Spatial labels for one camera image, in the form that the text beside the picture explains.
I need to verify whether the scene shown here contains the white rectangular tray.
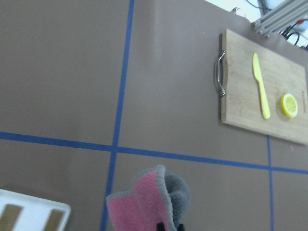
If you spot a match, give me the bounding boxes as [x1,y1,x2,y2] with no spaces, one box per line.
[0,189,71,231]

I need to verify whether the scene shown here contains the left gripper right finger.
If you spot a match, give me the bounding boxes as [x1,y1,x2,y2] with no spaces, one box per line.
[177,224,185,231]

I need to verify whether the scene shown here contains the pink and grey cloth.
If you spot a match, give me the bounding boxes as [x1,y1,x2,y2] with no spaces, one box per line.
[106,165,191,231]

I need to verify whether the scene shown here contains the yellow lemon slices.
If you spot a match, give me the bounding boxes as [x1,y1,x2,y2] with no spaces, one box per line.
[281,93,298,118]

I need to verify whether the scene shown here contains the aluminium frame post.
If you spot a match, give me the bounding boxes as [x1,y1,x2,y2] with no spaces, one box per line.
[252,0,308,38]

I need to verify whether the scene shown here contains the wooden cutting board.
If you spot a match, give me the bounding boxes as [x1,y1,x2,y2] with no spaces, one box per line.
[221,29,308,144]

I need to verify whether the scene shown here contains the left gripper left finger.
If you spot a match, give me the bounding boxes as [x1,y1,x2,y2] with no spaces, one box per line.
[156,223,165,231]

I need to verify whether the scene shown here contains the yellow plastic knife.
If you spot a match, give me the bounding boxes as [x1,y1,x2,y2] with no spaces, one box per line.
[252,53,270,119]

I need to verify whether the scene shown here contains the wooden chopstick rail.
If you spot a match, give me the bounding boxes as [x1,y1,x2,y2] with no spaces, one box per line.
[0,204,23,231]
[44,209,64,231]

